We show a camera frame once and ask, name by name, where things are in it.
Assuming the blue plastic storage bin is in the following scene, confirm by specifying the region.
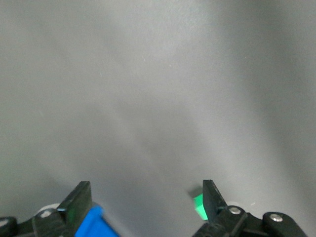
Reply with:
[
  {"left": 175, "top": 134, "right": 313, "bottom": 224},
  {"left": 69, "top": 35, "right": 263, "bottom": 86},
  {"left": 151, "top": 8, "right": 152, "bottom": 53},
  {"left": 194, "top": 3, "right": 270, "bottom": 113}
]
[{"left": 74, "top": 205, "right": 119, "bottom": 237}]

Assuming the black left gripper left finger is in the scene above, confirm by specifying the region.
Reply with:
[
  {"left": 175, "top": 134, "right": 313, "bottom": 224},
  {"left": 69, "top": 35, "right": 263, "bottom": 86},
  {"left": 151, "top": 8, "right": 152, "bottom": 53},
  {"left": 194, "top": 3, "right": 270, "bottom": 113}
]
[{"left": 0, "top": 180, "right": 93, "bottom": 237}]

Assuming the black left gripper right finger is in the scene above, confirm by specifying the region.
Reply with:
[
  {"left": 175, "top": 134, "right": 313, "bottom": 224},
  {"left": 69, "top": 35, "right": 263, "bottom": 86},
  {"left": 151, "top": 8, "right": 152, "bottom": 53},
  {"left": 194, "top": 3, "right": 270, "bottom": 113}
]
[{"left": 191, "top": 179, "right": 308, "bottom": 237}]

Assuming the green cube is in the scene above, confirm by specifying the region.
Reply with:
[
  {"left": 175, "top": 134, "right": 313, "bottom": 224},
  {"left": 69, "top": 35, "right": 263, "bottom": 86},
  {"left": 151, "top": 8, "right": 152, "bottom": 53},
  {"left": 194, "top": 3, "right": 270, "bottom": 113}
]
[{"left": 192, "top": 193, "right": 209, "bottom": 221}]

